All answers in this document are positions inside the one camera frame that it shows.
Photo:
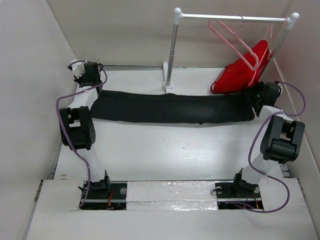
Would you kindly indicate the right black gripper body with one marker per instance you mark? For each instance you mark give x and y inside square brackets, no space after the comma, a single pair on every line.
[255,96]

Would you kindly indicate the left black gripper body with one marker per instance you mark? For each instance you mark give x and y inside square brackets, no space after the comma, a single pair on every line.
[81,80]

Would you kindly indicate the black trousers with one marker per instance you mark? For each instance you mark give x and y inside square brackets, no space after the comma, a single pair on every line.
[171,108]

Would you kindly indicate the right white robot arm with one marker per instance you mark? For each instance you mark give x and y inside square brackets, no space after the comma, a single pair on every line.
[281,142]

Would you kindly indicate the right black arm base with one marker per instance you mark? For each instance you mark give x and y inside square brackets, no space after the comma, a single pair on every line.
[237,194]

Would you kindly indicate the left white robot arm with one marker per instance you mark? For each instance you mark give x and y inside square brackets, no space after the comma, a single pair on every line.
[76,123]

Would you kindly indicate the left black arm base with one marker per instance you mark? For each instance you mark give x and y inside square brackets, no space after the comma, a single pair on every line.
[102,197]

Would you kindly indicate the red garment on hanger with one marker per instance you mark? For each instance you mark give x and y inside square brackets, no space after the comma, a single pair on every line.
[235,77]

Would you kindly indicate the pink hanger with garment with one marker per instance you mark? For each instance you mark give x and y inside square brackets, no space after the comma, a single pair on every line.
[273,38]

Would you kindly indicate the white metal clothes rack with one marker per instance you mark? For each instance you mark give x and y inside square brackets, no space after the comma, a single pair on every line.
[179,15]

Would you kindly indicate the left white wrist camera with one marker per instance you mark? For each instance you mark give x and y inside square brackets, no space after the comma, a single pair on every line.
[78,69]

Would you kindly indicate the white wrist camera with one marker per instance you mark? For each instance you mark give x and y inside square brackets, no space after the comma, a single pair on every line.
[280,88]
[78,69]

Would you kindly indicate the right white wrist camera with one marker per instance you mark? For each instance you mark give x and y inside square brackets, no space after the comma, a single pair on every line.
[280,88]

